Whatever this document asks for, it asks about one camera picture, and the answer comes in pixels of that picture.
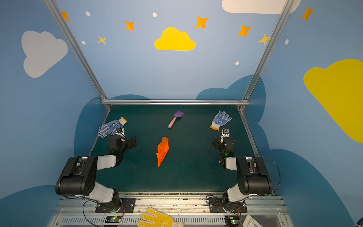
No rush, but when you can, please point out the orange square paper sheet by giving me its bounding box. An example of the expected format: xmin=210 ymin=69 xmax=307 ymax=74
xmin=157 ymin=137 xmax=169 ymax=167

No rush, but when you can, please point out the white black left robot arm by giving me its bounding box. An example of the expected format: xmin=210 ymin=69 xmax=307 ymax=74
xmin=55 ymin=135 xmax=137 ymax=213

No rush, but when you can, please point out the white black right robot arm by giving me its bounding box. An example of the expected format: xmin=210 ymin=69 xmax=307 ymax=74
xmin=212 ymin=137 xmax=273 ymax=212

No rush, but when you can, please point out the blue dotted glove left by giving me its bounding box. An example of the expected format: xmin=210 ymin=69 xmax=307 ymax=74
xmin=97 ymin=117 xmax=128 ymax=138

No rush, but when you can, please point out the blue dotted glove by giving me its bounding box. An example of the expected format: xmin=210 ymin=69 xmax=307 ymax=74
xmin=210 ymin=110 xmax=232 ymax=131
xmin=97 ymin=117 xmax=128 ymax=138

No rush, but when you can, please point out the blue dotted glove right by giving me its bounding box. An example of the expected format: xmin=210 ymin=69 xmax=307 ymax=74
xmin=210 ymin=110 xmax=232 ymax=131

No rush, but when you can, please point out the purple pink toy spatula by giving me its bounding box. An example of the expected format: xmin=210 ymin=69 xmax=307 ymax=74
xmin=168 ymin=111 xmax=184 ymax=129

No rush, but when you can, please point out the right green circuit board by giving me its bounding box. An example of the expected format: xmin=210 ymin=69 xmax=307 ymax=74
xmin=224 ymin=216 xmax=241 ymax=227

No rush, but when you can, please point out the green circuit board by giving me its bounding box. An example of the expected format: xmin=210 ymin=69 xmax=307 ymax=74
xmin=105 ymin=216 xmax=123 ymax=223
xmin=224 ymin=216 xmax=241 ymax=227

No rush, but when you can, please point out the white object bottom right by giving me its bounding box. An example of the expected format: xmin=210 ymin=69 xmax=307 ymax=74
xmin=242 ymin=215 xmax=263 ymax=227

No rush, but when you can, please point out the left green circuit board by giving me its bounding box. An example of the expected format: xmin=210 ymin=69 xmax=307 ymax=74
xmin=105 ymin=216 xmax=123 ymax=223

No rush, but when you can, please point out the yellow dotted glove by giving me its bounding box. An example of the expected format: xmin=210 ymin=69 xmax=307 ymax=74
xmin=137 ymin=207 xmax=184 ymax=227

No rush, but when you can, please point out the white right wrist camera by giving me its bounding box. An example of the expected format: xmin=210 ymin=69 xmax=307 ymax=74
xmin=220 ymin=128 xmax=230 ymax=143

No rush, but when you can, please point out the right aluminium frame post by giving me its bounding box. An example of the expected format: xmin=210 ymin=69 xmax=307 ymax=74
xmin=238 ymin=0 xmax=295 ymax=113

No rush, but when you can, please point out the aluminium frame post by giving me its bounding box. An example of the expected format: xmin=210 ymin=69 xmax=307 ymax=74
xmin=238 ymin=0 xmax=295 ymax=113
xmin=44 ymin=0 xmax=108 ymax=101

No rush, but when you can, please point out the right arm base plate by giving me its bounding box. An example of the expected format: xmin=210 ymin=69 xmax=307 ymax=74
xmin=206 ymin=197 xmax=248 ymax=214

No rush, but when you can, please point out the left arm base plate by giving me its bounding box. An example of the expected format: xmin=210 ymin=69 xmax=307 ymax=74
xmin=95 ymin=198 xmax=136 ymax=213

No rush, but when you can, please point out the aluminium front rail base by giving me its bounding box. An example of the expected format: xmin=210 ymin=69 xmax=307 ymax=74
xmin=48 ymin=192 xmax=293 ymax=227

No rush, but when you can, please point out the left aluminium frame post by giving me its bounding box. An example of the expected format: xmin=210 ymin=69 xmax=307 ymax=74
xmin=44 ymin=0 xmax=108 ymax=101

